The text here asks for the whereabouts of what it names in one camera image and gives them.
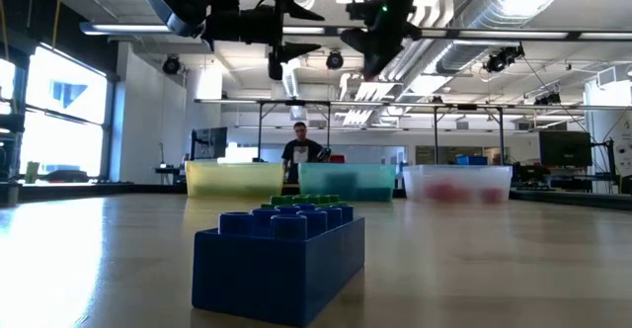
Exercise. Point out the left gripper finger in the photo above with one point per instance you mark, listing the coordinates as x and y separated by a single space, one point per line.
296 51
298 13

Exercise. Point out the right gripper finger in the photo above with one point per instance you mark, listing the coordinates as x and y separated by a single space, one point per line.
380 61
360 40

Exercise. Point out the long red toy block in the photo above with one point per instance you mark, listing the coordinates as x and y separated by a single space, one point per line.
447 191

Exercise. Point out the green toy building block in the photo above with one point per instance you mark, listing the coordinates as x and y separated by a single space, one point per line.
301 200
232 192

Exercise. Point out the blue toy building block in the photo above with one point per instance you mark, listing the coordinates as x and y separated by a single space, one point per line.
276 278

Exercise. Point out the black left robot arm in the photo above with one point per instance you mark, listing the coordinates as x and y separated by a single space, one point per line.
170 2

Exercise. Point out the white ceiling pipes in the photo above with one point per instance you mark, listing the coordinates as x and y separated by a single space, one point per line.
410 66

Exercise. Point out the black ceiling spotlight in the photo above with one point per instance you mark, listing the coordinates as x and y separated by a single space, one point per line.
171 64
335 60

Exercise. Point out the long ceiling light bar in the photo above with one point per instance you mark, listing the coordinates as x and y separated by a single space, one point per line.
444 33

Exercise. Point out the person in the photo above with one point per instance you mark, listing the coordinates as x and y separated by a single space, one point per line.
300 152

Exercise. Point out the teal plastic bin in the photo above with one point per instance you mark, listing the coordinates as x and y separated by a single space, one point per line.
385 175

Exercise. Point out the black ceiling-mounted device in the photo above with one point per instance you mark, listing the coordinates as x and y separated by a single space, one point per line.
503 58

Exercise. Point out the black computer monitor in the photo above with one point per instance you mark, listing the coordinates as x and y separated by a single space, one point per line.
565 147
210 142

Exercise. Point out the blue box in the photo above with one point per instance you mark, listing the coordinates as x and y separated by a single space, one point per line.
471 160

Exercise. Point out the yellow plastic bin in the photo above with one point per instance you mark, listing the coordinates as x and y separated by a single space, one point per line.
234 175

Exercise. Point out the clear plastic bin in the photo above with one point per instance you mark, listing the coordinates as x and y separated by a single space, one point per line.
469 175

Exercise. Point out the large bright window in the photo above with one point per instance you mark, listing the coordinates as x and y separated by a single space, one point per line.
64 145

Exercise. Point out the green cup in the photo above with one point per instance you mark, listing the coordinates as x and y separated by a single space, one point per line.
32 172

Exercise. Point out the black equipment stand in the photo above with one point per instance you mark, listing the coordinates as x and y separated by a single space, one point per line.
6 160

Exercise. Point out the black metal workstation frame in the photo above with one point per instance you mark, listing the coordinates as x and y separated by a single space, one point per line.
260 113
500 135

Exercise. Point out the silver ceiling air duct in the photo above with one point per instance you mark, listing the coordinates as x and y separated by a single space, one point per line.
486 7

